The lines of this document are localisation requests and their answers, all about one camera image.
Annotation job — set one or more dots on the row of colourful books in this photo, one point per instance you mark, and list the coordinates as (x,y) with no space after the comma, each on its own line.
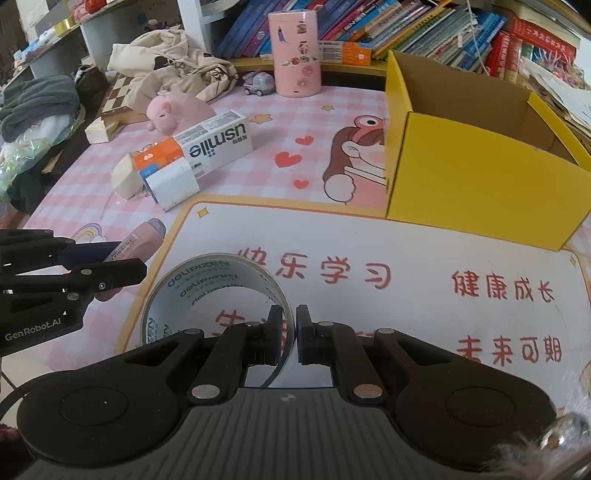
(392,27)

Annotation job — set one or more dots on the grey folded clothes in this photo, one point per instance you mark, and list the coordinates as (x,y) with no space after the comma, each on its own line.
(37,99)

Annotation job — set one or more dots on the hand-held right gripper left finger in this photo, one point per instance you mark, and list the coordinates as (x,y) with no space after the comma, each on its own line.
(276,332)

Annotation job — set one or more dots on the yellow cardboard box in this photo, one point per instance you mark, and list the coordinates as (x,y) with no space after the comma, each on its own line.
(475,184)

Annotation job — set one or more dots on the black bag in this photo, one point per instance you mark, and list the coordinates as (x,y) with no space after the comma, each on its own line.
(90,85)

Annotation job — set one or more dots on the orange white blue carton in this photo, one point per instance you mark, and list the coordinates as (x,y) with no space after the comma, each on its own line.
(173,187)

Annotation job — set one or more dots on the torn white paper box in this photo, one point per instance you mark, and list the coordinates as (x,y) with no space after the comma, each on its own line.
(99,131)

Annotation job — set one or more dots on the beige cloth bag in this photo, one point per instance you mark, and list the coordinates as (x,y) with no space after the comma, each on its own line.
(175,60)

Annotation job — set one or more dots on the pile of papers and booklets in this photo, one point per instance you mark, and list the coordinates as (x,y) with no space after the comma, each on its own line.
(563,97)

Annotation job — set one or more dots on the white desk shelf unit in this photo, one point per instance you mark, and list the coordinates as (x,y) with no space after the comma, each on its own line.
(194,18)

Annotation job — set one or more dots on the cream foam block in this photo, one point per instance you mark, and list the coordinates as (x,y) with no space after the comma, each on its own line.
(125,177)

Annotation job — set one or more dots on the flat orange box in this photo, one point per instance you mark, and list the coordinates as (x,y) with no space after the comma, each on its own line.
(344,51)

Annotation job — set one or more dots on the iridescent plastic wrap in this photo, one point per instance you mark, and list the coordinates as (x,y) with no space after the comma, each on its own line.
(27,152)

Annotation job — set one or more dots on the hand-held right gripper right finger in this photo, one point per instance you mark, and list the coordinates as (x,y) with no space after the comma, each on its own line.
(300,341)

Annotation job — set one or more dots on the long white toothpaste box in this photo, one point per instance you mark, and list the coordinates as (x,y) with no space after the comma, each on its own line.
(221,141)

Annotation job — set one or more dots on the thick red books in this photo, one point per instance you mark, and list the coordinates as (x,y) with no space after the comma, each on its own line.
(508,50)

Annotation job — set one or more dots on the pink sticker-covered canister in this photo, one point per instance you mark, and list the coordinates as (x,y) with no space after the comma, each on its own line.
(295,55)

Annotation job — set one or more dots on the pink plush pig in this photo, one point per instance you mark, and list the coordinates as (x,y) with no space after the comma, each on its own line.
(178,110)

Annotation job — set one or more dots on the pink checked desk mat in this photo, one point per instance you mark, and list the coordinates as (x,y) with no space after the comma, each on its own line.
(286,115)

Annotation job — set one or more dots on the pink glue stick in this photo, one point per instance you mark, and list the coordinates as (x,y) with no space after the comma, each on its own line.
(143,235)

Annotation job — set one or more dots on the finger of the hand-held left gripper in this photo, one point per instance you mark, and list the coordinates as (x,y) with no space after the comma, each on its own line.
(87,253)
(120,272)

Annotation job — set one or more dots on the clear tape roll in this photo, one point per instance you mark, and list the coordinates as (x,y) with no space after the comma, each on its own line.
(194,277)

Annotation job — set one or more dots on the wooden chessboard box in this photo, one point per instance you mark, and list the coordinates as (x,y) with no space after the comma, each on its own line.
(121,99)

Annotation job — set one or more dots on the small grey toy car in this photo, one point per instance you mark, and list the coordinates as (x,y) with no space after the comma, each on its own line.
(259,84)

